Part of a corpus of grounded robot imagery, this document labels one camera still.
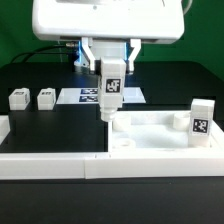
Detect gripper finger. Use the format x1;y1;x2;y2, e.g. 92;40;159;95
126;39;141;74
81;37;100;74

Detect white square table top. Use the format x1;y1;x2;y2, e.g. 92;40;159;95
108;111;224;152

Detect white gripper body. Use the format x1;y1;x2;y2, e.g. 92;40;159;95
32;0;184;44

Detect white U-shaped obstacle fence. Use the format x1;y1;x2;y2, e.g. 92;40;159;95
0;114;224;181

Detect white marker sheet with tags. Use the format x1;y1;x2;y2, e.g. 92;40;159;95
57;87;146;105

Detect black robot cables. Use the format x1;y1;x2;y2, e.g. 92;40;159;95
9;41;81;64

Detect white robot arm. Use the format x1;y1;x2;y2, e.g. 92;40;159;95
32;0;184;71

